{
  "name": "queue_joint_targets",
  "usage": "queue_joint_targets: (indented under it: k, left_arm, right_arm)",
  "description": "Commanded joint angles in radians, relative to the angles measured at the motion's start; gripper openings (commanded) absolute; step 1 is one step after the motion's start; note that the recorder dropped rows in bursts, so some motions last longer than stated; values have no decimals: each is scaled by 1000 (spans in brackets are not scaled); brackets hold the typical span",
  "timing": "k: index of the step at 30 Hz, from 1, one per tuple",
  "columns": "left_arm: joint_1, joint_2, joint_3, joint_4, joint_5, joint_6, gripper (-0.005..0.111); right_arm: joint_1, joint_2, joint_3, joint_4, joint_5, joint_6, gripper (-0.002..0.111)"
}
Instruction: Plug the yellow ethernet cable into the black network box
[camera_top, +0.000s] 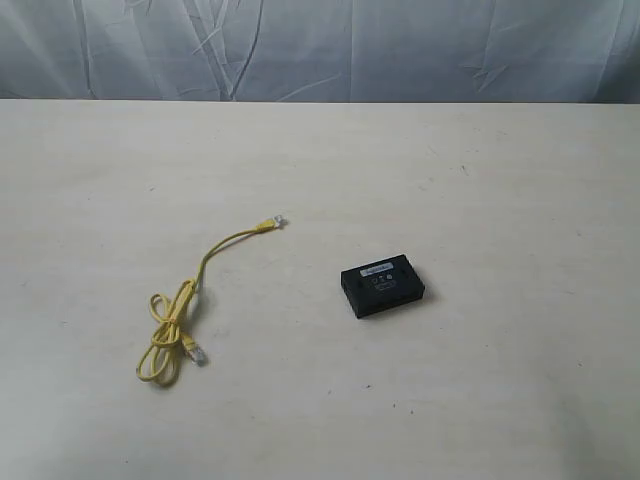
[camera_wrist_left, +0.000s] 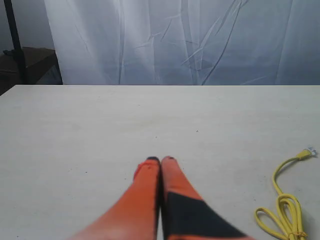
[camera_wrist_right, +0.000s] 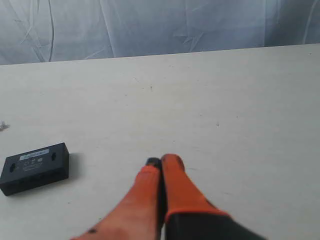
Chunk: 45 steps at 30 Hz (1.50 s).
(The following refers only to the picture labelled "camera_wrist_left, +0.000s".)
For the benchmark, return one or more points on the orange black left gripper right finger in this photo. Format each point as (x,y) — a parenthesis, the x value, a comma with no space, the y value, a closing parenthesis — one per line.
(185,215)

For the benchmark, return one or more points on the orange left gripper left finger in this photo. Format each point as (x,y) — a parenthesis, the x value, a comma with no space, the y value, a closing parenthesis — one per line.
(135,215)

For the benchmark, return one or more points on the black stand pole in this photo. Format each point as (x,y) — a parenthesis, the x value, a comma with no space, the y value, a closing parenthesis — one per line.
(17,52)

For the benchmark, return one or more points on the white backdrop curtain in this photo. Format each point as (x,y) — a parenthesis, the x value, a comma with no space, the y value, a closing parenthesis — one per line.
(173,42)

